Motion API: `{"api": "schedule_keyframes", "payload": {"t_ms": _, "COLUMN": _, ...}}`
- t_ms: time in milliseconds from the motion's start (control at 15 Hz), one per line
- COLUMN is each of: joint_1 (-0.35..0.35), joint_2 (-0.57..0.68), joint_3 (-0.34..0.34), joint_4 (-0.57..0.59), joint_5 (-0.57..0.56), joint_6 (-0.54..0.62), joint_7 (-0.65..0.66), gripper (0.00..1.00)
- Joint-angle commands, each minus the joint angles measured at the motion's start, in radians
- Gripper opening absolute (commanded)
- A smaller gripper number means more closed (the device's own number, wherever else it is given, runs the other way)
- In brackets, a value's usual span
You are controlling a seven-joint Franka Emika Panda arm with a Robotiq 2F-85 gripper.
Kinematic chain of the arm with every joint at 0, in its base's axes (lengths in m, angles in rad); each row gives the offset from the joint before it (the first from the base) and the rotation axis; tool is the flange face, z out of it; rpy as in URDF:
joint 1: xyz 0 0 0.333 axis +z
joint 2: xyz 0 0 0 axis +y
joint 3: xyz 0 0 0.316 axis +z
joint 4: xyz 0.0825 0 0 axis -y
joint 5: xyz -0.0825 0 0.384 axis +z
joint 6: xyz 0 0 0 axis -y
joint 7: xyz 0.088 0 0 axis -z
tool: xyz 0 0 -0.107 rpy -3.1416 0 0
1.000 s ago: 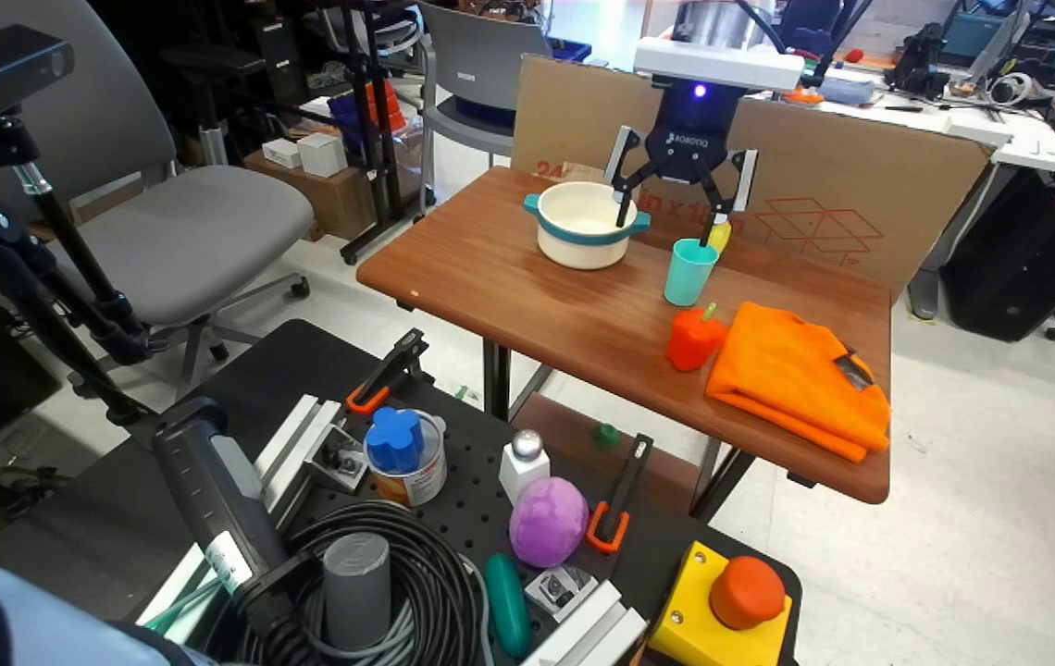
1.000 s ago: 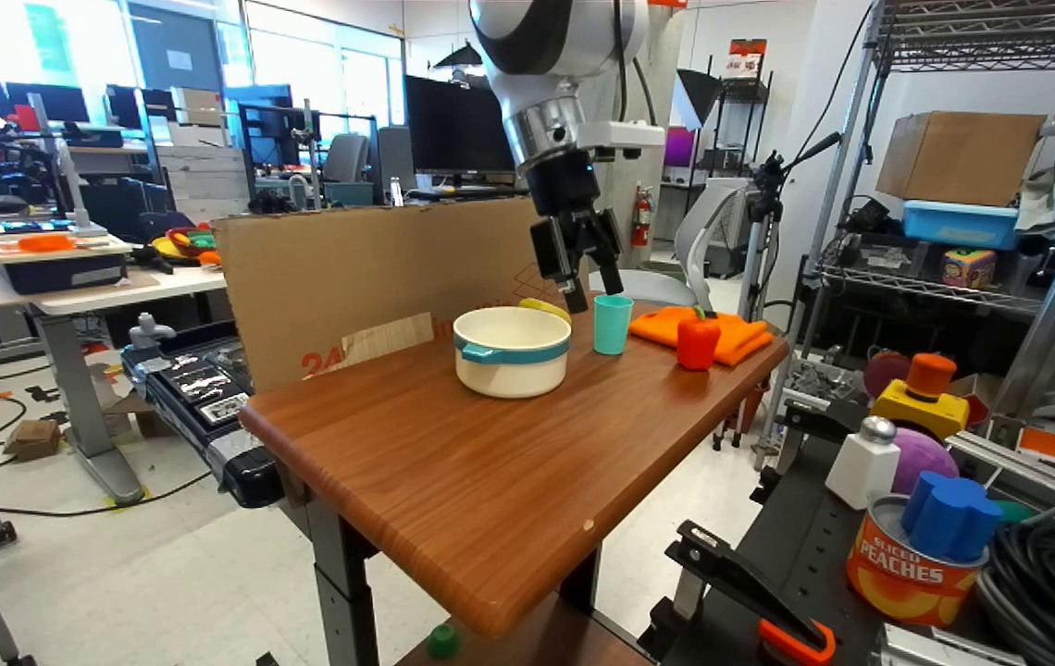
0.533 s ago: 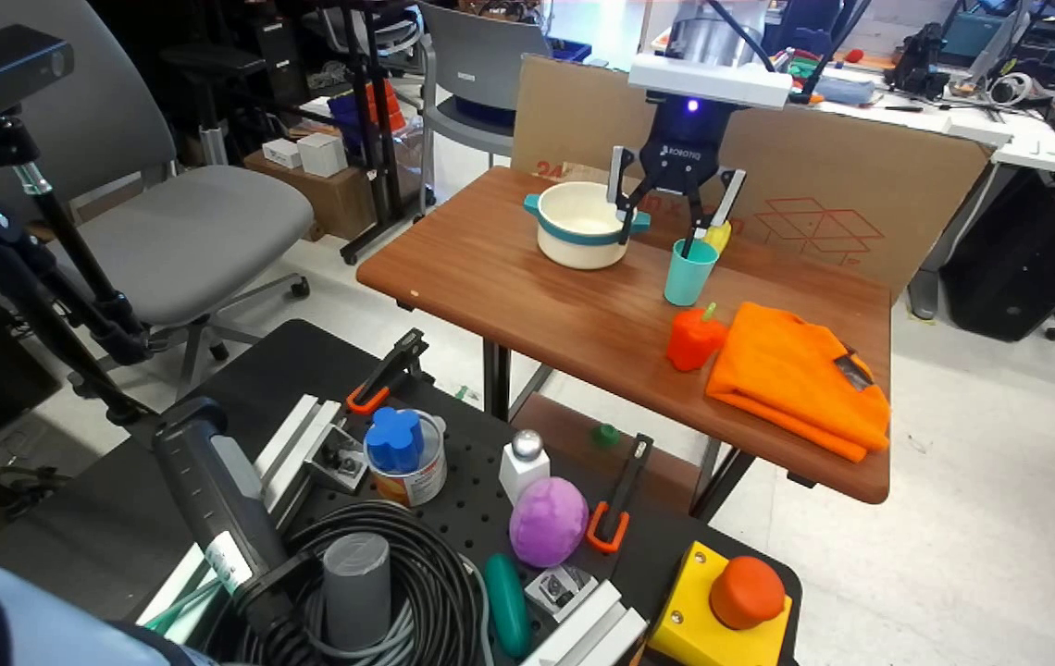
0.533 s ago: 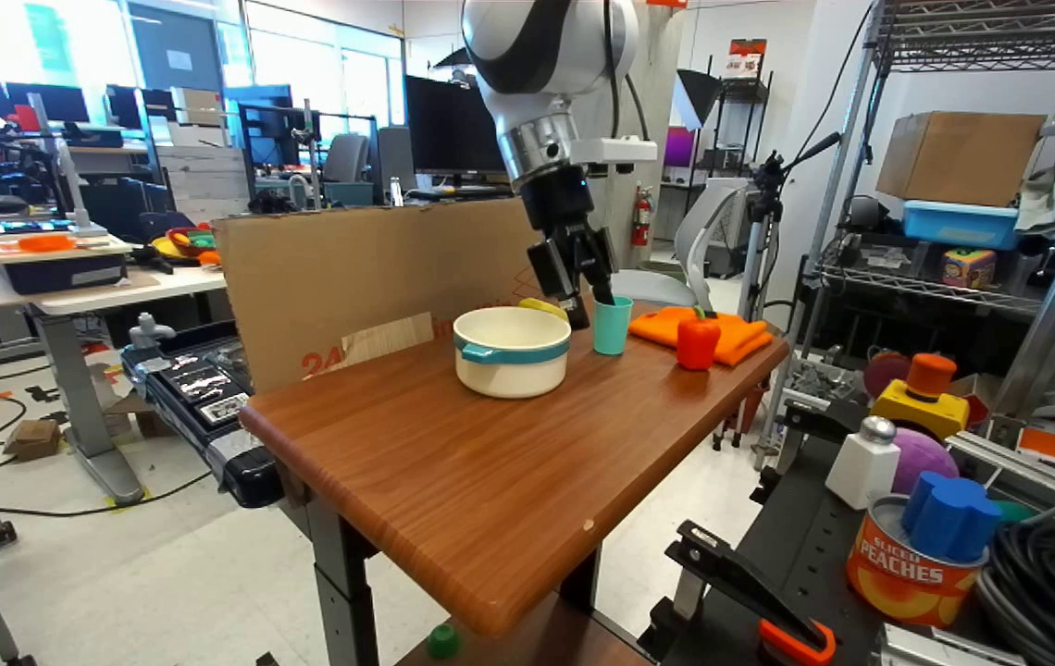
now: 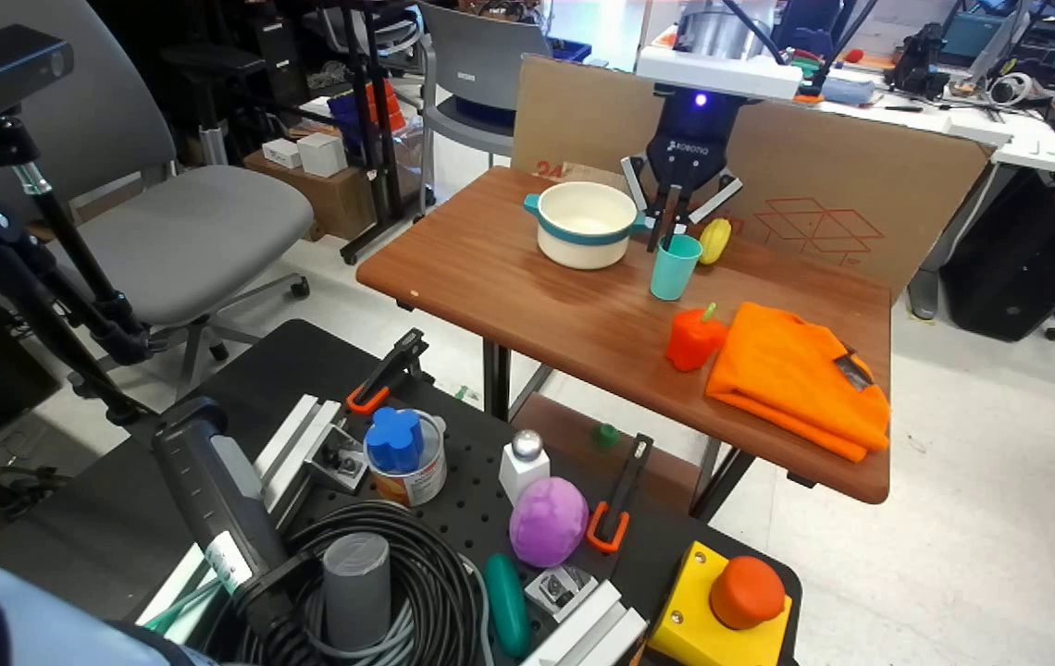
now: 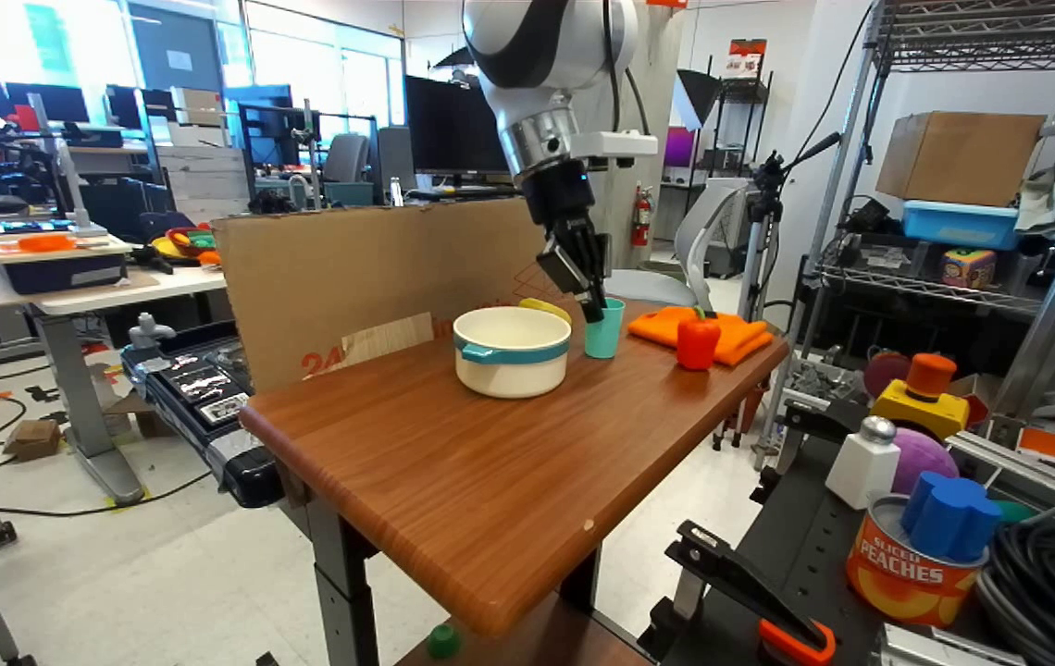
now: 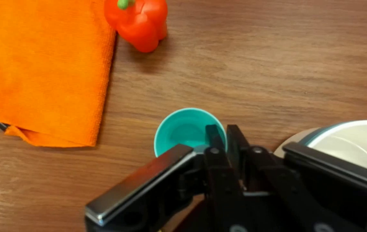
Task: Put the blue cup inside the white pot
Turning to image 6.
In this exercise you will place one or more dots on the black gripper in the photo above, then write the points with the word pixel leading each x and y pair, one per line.
pixel 565 215

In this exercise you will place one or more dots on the blue plastic cup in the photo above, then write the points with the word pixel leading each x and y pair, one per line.
pixel 605 335

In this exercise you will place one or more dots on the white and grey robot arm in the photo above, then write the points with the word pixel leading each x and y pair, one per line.
pixel 545 57

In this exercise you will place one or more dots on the white pot with teal band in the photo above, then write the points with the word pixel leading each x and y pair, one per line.
pixel 513 359

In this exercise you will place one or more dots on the orange folded cloth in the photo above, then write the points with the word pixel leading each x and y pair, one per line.
pixel 663 327

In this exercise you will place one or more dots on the red fire extinguisher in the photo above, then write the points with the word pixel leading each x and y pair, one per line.
pixel 643 219

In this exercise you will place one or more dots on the grey office chair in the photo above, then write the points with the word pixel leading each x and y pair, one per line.
pixel 692 263

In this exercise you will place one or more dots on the red toy pepper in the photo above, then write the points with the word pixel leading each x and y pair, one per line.
pixel 698 344

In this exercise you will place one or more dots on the wooden table with metal leg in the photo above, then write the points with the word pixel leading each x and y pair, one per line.
pixel 490 481

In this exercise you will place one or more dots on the large black monitor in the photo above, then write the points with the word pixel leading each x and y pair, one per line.
pixel 452 129

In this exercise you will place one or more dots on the brown cardboard panel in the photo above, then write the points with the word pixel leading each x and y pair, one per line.
pixel 352 284

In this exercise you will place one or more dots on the white shaker bottle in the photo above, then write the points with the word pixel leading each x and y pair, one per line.
pixel 863 469

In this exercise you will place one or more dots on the yellow block with orange knob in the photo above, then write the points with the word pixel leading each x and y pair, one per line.
pixel 925 399

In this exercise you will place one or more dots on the purple ball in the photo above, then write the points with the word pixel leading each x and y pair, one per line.
pixel 921 457

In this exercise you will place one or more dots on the blue plastic bin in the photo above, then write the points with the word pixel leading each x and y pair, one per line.
pixel 959 227

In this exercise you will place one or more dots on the colourful cube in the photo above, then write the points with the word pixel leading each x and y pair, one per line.
pixel 967 268

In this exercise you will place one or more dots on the green ball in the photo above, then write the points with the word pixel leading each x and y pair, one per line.
pixel 442 643

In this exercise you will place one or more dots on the brown cardboard box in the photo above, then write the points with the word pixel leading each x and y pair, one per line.
pixel 958 158

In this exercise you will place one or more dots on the yellow and green toys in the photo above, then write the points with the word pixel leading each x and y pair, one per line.
pixel 185 246

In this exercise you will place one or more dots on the blue ridged block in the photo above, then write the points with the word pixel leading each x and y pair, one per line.
pixel 949 517

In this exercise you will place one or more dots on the orange peaches can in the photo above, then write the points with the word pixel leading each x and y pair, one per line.
pixel 907 576

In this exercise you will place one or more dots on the white desk with grey leg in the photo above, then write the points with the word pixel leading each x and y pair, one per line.
pixel 83 310

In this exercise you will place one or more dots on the tray with orange plate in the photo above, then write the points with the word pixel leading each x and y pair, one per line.
pixel 47 254

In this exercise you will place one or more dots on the black camera on stand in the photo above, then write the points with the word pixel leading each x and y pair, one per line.
pixel 777 172

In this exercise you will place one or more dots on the black rail with tools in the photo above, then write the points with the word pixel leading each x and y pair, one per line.
pixel 197 402

